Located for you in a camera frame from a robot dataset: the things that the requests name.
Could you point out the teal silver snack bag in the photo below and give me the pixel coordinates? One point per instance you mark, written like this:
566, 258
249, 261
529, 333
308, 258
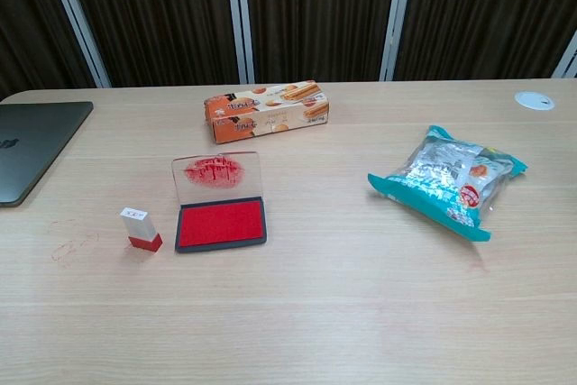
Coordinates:
446, 177

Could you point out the white partition post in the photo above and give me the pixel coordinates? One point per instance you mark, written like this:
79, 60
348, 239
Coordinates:
396, 20
568, 58
240, 20
80, 20

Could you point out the grey laptop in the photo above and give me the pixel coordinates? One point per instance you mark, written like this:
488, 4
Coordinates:
31, 146

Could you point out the white and red stamp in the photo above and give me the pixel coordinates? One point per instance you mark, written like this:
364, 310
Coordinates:
140, 231

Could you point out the red clear-lidded box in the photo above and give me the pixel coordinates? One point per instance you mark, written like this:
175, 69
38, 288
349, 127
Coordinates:
221, 222

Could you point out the black curtain panel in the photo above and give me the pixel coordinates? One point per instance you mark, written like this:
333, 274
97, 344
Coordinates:
487, 11
153, 15
320, 15
27, 15

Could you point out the orange biscuit box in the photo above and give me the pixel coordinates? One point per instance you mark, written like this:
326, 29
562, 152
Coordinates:
270, 110

